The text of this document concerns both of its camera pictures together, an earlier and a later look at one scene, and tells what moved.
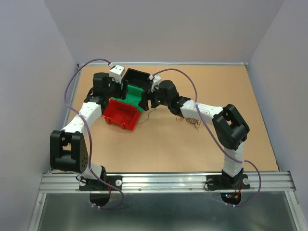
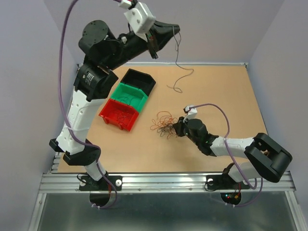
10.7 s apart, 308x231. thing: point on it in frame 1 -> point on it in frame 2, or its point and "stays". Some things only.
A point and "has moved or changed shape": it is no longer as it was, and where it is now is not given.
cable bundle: x=196 y=122 has moved or changed shape
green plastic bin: x=134 y=96 stays
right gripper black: x=146 y=96 -> x=179 y=125
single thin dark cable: x=147 y=117 -> x=177 y=90
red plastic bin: x=121 y=113 stays
